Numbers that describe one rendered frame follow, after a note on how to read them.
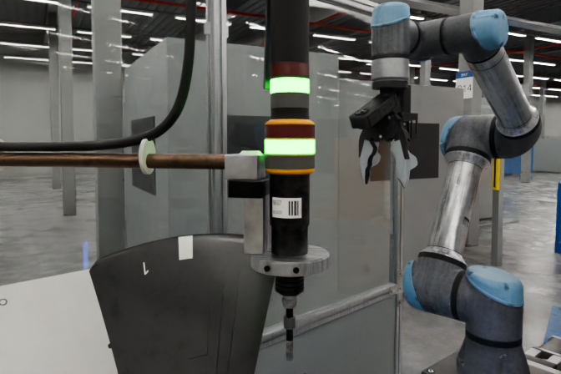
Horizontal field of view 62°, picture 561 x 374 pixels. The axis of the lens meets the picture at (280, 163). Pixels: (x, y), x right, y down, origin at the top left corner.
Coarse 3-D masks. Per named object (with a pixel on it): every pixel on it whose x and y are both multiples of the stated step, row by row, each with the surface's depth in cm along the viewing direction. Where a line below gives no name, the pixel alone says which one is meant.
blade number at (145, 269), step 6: (144, 258) 55; (150, 258) 55; (138, 264) 55; (144, 264) 55; (150, 264) 55; (138, 270) 54; (144, 270) 54; (150, 270) 54; (138, 276) 54; (144, 276) 54; (150, 276) 54
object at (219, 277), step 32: (128, 256) 55; (160, 256) 55; (224, 256) 55; (96, 288) 53; (128, 288) 53; (160, 288) 53; (192, 288) 52; (224, 288) 52; (256, 288) 52; (128, 320) 51; (160, 320) 51; (192, 320) 50; (224, 320) 50; (256, 320) 50; (128, 352) 49; (160, 352) 49; (192, 352) 48; (224, 352) 47; (256, 352) 47
